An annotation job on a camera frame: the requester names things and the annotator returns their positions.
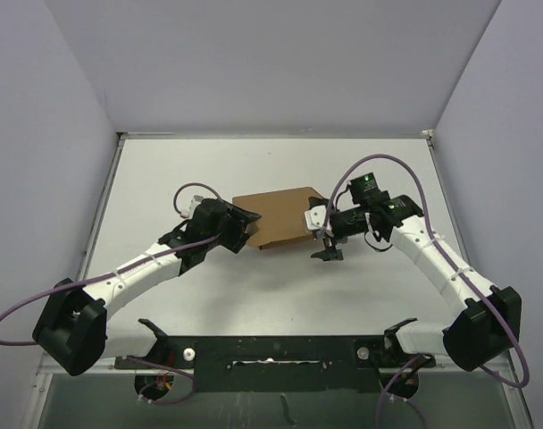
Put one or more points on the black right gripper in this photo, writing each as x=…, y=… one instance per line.
x=330, y=252

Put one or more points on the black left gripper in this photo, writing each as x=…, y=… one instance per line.
x=238, y=220

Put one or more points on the brown cardboard box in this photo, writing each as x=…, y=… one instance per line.
x=282, y=216

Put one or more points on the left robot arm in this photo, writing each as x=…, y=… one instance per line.
x=73, y=326

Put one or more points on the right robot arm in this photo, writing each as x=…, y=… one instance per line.
x=486, y=319

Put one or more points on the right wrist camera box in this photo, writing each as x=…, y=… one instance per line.
x=315, y=222

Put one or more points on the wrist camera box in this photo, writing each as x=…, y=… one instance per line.
x=315, y=222
x=194, y=203

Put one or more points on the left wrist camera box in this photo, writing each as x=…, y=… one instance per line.
x=194, y=203

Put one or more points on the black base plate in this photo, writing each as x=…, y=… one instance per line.
x=282, y=364

